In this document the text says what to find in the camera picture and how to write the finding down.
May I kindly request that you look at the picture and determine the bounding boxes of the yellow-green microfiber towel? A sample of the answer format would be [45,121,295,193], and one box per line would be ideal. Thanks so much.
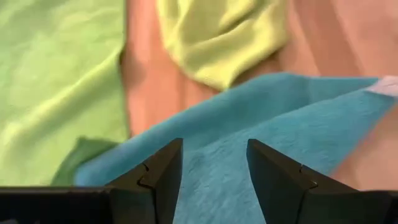
[156,0,289,91]

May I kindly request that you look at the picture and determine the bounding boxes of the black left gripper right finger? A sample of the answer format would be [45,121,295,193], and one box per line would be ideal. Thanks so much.
[246,138,398,224]

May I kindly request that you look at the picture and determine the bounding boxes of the green microfiber towel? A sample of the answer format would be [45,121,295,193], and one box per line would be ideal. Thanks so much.
[0,0,131,187]

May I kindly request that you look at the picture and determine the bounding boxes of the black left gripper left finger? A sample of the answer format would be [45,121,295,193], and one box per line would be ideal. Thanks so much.
[0,138,184,224]

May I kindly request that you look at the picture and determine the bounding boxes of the teal microfiber towel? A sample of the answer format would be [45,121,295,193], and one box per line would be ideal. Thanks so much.
[73,72,398,224]

